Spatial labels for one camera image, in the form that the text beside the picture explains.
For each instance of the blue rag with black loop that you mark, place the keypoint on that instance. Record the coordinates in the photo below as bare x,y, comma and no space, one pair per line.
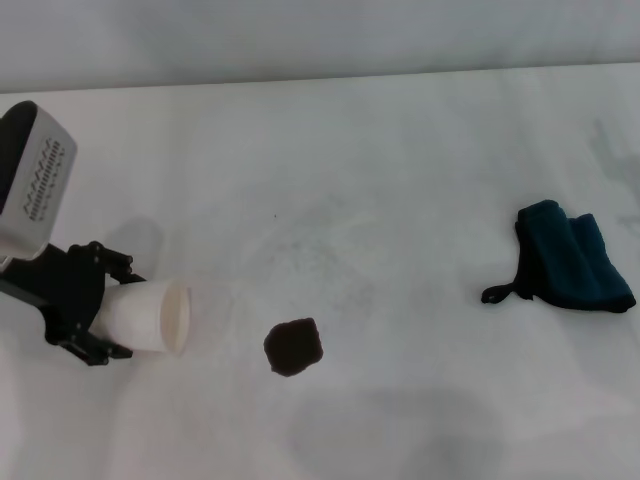
575,260

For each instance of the black water stain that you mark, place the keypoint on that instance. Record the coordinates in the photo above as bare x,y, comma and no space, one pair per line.
294,346

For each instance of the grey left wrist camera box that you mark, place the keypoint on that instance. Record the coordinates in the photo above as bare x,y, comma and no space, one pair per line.
40,175

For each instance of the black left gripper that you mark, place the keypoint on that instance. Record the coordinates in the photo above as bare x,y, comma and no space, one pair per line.
70,290

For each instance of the white paper cup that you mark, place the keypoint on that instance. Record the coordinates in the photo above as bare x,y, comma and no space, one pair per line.
145,315

